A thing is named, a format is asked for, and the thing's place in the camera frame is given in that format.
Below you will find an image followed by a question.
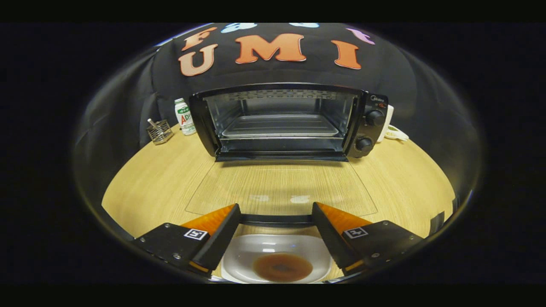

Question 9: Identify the metal oven tray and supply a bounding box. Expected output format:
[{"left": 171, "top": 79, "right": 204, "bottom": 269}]
[{"left": 221, "top": 114, "right": 340, "bottom": 139}]

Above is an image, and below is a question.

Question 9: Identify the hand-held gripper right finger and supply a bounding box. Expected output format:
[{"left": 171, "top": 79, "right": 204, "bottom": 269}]
[{"left": 311, "top": 202, "right": 424, "bottom": 275}]

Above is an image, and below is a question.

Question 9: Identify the brown donut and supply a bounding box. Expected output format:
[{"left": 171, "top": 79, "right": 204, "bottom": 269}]
[{"left": 253, "top": 253, "right": 314, "bottom": 282}]

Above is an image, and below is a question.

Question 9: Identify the black toaster oven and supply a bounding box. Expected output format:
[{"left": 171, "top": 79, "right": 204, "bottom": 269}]
[{"left": 186, "top": 83, "right": 389, "bottom": 227}]

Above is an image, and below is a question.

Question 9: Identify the small white dish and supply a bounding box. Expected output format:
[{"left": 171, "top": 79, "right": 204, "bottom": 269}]
[{"left": 384, "top": 125, "right": 410, "bottom": 142}]

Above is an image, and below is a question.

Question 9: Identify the white plate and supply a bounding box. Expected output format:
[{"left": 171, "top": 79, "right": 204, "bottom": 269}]
[{"left": 221, "top": 234, "right": 334, "bottom": 284}]

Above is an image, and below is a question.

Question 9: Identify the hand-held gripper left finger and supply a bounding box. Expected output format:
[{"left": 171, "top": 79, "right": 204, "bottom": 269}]
[{"left": 131, "top": 203, "right": 241, "bottom": 277}]

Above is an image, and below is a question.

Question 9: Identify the white bottle green label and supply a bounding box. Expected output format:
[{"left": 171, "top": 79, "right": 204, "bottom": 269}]
[{"left": 174, "top": 98, "right": 197, "bottom": 136}]

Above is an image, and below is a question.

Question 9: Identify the wire mesh holder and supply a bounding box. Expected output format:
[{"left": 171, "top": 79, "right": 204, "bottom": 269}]
[{"left": 147, "top": 118, "right": 174, "bottom": 145}]

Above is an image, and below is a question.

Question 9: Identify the white slot toaster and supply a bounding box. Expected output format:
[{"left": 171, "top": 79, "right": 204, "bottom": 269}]
[{"left": 377, "top": 104, "right": 395, "bottom": 144}]

